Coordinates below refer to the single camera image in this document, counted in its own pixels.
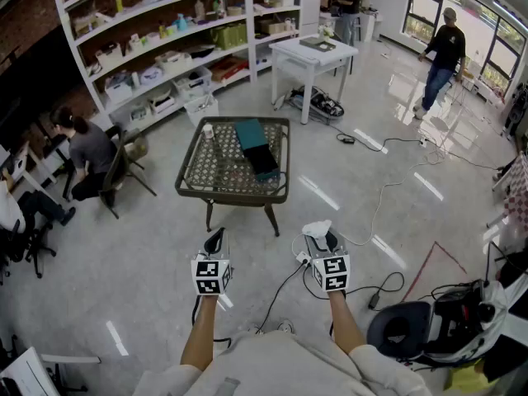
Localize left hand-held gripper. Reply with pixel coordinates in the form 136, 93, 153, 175
190, 227, 234, 297

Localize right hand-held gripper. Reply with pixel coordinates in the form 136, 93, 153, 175
304, 228, 351, 294

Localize white cloth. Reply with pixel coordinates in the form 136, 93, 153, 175
302, 219, 332, 239

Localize person's left forearm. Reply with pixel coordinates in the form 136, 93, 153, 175
180, 294, 219, 371

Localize person's right forearm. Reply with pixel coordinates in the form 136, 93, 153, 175
328, 290, 368, 356

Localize white shallow box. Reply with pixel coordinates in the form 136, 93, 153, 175
147, 92, 177, 115

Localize red flat box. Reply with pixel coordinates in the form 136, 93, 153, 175
210, 55, 250, 83

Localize brown cardboard box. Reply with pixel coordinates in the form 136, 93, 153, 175
257, 18, 285, 35

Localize dark metal lattice table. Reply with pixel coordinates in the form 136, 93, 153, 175
174, 115, 291, 238

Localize black padded seat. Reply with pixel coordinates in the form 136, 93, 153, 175
365, 301, 433, 361

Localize person's beige sweatshirt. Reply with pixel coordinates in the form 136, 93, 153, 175
131, 330, 434, 396

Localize olive waste bin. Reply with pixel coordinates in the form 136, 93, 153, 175
123, 129, 149, 161

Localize dark folding chair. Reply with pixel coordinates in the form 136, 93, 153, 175
98, 125, 158, 220

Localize white plastic floor bin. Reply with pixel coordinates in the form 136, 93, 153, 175
183, 92, 219, 128

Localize black equipment bag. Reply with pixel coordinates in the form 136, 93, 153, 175
288, 85, 346, 119

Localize black backpack with grey cover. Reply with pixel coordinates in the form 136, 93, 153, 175
428, 278, 512, 366

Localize white plastic shelf bin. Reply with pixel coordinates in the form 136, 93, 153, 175
172, 66, 213, 101

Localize black office chair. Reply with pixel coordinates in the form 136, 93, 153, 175
502, 82, 528, 139
0, 216, 58, 280

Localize yellow paper bag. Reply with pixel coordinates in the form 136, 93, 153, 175
443, 356, 500, 392

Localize white desk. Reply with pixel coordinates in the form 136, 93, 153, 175
0, 346, 102, 396
0, 134, 75, 201

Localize white square table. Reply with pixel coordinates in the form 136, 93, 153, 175
268, 35, 360, 125

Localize red checkered tablecloth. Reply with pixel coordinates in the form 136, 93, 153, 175
502, 150, 528, 238

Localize grey flat tray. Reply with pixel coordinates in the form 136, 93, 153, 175
299, 35, 337, 52

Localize green fabric bags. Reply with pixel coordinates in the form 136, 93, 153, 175
212, 22, 248, 51

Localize white shelf unit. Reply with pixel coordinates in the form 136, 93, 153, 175
54, 0, 304, 130

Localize white refrigerator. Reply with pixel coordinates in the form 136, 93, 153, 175
302, 0, 323, 39

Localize black framed window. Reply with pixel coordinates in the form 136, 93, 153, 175
402, 0, 528, 94

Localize long white cable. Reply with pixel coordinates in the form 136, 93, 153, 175
337, 153, 446, 247

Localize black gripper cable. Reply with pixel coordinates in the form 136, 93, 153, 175
190, 295, 232, 344

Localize long black cable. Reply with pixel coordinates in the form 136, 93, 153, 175
328, 120, 502, 171

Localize white basket with handles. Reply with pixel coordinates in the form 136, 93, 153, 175
155, 50, 194, 73

